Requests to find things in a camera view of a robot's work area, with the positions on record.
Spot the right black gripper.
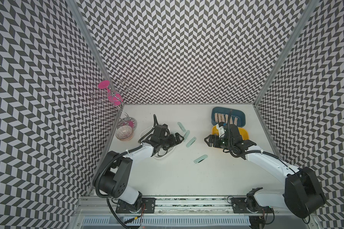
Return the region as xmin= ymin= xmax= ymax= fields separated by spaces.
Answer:
xmin=204 ymin=134 xmax=233 ymax=149

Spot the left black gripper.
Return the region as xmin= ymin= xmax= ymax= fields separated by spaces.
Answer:
xmin=160 ymin=132 xmax=184 ymax=150

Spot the yellow storage box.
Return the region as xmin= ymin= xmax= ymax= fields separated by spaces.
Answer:
xmin=212 ymin=126 xmax=249 ymax=140

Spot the mint knife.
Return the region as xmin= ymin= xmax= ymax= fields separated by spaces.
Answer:
xmin=186 ymin=137 xmax=196 ymax=148
xmin=177 ymin=122 xmax=186 ymax=132
xmin=194 ymin=155 xmax=208 ymax=164

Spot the dark teal storage box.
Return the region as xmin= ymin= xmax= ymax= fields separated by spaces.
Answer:
xmin=211 ymin=107 xmax=246 ymax=127

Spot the white storage box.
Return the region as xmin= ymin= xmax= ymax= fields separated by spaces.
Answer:
xmin=140 ymin=126 xmax=176 ymax=160

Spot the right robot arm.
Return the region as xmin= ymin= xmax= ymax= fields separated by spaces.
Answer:
xmin=204 ymin=107 xmax=327 ymax=219

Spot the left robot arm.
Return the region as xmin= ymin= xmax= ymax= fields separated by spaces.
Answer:
xmin=93 ymin=115 xmax=184 ymax=211

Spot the mint knife angled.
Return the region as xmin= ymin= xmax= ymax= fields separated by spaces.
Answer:
xmin=183 ymin=130 xmax=190 ymax=141

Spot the mint knife top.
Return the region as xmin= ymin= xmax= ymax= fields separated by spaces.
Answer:
xmin=177 ymin=122 xmax=186 ymax=132

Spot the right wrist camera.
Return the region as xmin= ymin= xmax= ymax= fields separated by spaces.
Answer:
xmin=216 ymin=123 xmax=226 ymax=137

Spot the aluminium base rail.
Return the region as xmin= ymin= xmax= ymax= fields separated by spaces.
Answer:
xmin=72 ymin=196 xmax=293 ymax=217

